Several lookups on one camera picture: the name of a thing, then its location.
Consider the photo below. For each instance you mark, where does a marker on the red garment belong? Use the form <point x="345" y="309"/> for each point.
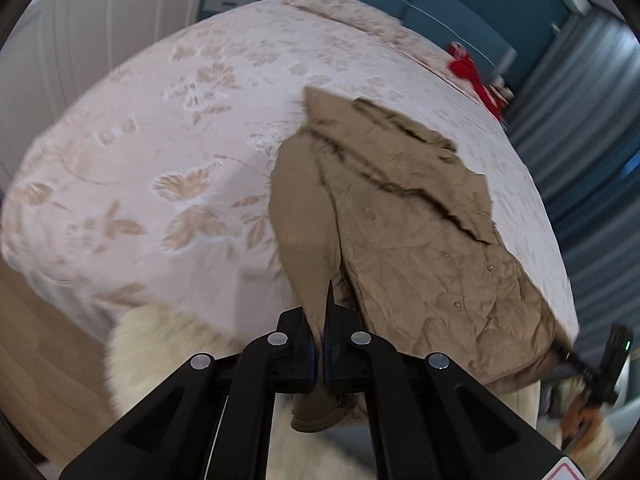
<point x="470" y="72"/>

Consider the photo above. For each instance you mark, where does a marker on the blue padded headboard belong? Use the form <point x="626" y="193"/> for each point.
<point x="425" y="5"/>

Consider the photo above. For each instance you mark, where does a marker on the fluffy cream rug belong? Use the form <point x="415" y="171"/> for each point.
<point x="150" y="350"/>

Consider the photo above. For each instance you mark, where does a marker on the small doll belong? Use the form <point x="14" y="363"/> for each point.
<point x="502" y="95"/>

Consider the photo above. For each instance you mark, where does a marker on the white wardrobe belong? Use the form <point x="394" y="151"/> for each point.
<point x="100" y="25"/>

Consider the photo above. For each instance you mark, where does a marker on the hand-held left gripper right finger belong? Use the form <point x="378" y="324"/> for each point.
<point x="328" y="360"/>

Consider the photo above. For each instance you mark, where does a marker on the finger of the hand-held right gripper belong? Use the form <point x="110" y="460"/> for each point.
<point x="582" y="365"/>

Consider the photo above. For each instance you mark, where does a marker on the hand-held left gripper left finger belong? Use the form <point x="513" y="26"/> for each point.
<point x="310" y="360"/>

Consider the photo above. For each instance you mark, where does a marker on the floral pillow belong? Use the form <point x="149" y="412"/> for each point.
<point x="380" y="25"/>
<point x="320" y="2"/>

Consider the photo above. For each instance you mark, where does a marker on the floral pink bedspread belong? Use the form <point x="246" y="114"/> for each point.
<point x="150" y="160"/>

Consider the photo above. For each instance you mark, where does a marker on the blue-grey curtain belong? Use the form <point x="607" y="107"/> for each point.
<point x="590" y="185"/>

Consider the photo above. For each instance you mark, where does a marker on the grey-blue nightstand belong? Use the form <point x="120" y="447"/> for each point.
<point x="235" y="2"/>

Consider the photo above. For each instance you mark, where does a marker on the tan button-up shirt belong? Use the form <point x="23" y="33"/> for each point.
<point x="415" y="260"/>

